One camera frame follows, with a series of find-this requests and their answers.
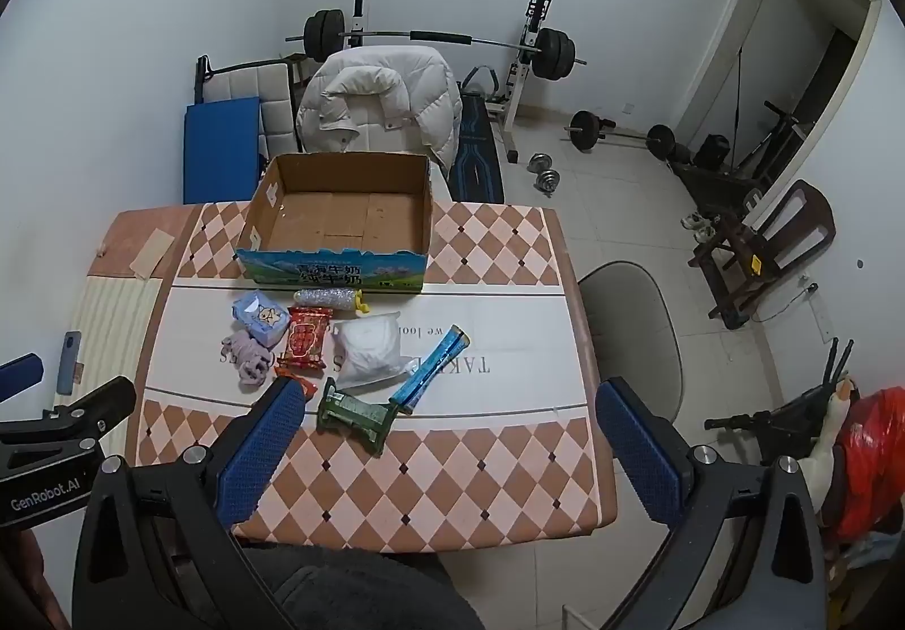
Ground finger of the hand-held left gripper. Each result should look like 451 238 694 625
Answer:
0 353 45 406
42 377 137 443

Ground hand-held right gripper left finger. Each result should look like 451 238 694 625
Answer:
72 376 305 630

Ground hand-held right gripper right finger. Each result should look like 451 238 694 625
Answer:
596 377 828 630

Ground orange snack packet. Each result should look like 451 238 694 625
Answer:
274 367 319 399

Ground purple cloth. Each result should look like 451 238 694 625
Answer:
221 329 277 394

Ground green packet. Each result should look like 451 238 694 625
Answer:
316 377 400 458

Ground red snack packet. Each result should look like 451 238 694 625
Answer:
277 306 333 371

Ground light blue snack packet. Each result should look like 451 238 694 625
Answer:
232 291 285 347

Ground white soft plastic bag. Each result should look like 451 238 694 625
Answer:
331 312 412 392

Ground clear plastic bottle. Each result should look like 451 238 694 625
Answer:
293 287 372 314

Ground long blue packet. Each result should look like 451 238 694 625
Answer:
389 326 472 417

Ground printed cardboard box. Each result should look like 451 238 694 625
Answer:
235 152 434 293

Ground person's left forearm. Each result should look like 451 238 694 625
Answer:
0 527 72 630

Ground blue smartphone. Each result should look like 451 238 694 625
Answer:
57 331 83 396

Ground grey round chair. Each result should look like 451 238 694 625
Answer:
576 261 686 433

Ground person's dark clothing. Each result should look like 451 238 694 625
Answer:
240 545 489 630

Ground white goose plush toy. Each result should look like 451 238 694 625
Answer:
806 379 860 518

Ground checkered tablecloth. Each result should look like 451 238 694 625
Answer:
137 200 619 546

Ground black router antennas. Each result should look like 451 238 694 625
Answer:
824 336 856 391

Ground red plastic bag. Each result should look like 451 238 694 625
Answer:
824 387 905 539

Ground dark wooden chair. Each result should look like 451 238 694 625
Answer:
689 179 837 329

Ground blue folded mat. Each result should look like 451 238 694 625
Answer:
184 96 262 205

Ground black bag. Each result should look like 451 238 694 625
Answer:
693 133 731 171

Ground small floor barbell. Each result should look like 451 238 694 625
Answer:
564 110 678 161

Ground black weight bench pad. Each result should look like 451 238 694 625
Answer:
452 85 506 203

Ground black exercise machine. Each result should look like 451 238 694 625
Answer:
735 100 807 179

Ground white cushioned panel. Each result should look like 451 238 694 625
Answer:
227 61 298 161

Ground white puffer jacket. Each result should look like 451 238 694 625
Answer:
295 45 464 171

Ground white weight bench rack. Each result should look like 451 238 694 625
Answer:
338 0 556 166

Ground barbell with black plates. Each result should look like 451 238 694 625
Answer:
286 9 588 81

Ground black scooter handlebar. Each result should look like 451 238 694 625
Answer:
703 382 850 461

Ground black floor cable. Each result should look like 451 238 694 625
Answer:
753 280 821 323

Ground black metal frame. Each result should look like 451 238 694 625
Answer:
194 56 291 104

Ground white door frame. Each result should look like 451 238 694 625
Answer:
673 0 885 235

